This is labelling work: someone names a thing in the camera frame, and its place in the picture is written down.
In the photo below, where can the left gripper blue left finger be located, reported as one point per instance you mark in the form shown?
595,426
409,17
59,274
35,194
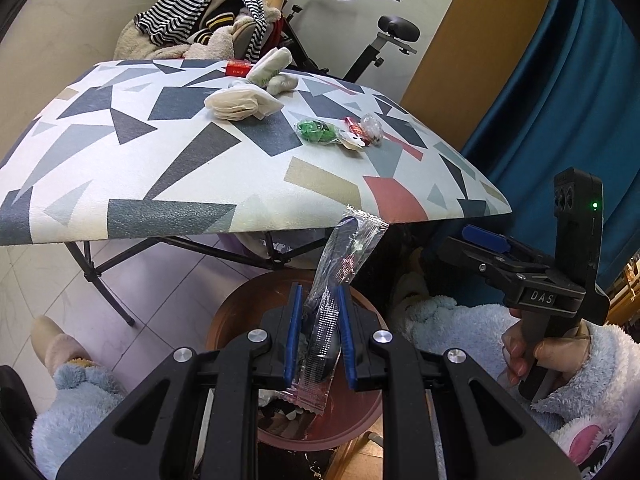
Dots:
295,312

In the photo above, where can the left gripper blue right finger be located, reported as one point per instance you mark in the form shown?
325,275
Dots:
347,340

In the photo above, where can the silver foil wrapper strip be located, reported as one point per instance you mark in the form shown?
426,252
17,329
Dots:
319,349

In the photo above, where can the cartoon snack packet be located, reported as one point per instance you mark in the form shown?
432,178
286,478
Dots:
350,140

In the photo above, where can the green transparent snack bag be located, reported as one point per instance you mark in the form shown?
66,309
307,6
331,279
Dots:
316,132

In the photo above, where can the small red wrapper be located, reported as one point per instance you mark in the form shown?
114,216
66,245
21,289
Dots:
357,131

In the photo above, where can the clear plastic bag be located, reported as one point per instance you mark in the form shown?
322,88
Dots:
372,128

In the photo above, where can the white tissue bag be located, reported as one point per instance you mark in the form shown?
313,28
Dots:
242,101

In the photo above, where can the small red box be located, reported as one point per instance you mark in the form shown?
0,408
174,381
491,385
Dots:
237,68

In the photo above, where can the person right hand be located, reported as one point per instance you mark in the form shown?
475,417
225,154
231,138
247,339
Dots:
565,356

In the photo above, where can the blue curtain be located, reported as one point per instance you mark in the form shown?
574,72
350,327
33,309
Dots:
572,101

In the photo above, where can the geometric patterned table cover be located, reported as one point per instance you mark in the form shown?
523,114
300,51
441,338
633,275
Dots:
129,150

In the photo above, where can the beige slipper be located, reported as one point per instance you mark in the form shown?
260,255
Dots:
53,347

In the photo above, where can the beige armchair with clothes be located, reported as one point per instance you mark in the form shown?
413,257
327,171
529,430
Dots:
222,36

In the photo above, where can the striped black white shirt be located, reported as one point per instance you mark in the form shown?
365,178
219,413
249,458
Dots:
174,21

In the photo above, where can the black exercise bike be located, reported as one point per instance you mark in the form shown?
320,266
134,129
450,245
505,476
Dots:
343,38

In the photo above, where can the black folding table frame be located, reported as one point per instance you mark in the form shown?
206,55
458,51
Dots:
135,277

